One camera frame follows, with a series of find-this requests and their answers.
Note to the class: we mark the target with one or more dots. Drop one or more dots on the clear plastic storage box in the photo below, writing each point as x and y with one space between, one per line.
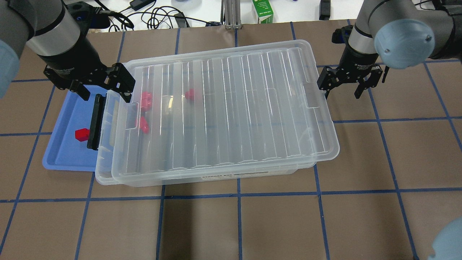
225 135

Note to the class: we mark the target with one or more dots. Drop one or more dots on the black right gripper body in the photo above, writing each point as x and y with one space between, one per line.
354 59

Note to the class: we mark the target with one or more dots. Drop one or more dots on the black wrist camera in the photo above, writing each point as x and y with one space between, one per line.
88 16

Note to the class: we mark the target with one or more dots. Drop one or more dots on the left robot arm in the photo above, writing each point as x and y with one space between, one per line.
50 31

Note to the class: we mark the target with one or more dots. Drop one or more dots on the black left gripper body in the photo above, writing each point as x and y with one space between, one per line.
74 60

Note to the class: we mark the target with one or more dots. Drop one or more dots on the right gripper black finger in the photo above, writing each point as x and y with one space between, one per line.
363 85
325 82

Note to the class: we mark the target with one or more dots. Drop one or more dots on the black power adapter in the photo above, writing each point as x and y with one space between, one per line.
139 4

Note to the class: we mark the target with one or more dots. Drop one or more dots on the aluminium frame post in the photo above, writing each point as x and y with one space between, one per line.
231 14

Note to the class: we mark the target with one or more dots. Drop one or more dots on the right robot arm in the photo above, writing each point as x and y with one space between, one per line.
392 34

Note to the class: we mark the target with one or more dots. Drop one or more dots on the blue plastic tray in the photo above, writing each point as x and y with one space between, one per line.
64 151

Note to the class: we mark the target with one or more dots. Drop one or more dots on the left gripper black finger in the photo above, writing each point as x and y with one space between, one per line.
121 81
82 91

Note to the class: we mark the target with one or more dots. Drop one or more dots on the green white carton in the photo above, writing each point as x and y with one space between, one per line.
263 11

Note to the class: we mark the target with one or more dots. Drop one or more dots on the clear plastic box lid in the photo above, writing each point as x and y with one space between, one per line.
288 68

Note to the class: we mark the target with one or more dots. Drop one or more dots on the black box latch handle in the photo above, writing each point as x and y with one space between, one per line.
96 122

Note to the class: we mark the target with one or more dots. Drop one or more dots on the red block upper pair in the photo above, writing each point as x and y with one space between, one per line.
146 101

